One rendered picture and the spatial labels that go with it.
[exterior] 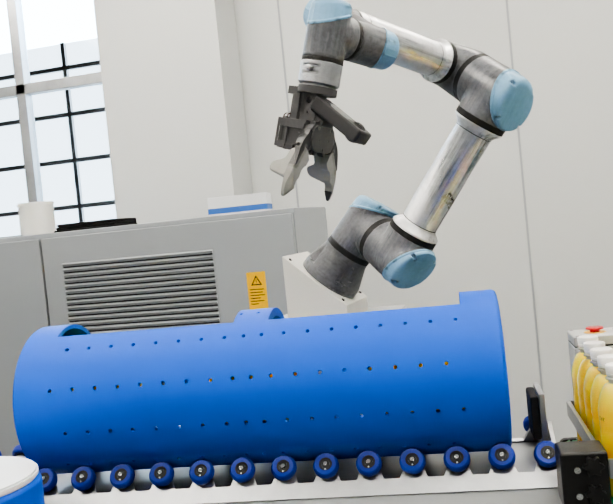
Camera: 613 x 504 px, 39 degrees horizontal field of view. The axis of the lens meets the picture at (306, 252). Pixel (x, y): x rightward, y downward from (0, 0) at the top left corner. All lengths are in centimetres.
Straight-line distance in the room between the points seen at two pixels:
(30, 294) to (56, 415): 209
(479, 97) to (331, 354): 69
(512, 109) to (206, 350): 82
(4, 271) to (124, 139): 114
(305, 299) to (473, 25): 263
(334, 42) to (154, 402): 70
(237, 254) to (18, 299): 97
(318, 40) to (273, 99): 305
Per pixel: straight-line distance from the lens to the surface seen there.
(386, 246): 193
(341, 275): 203
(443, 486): 151
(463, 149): 188
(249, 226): 324
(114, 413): 157
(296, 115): 155
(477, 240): 435
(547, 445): 152
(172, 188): 441
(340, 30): 154
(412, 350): 145
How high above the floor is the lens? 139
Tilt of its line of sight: 2 degrees down
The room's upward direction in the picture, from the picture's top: 6 degrees counter-clockwise
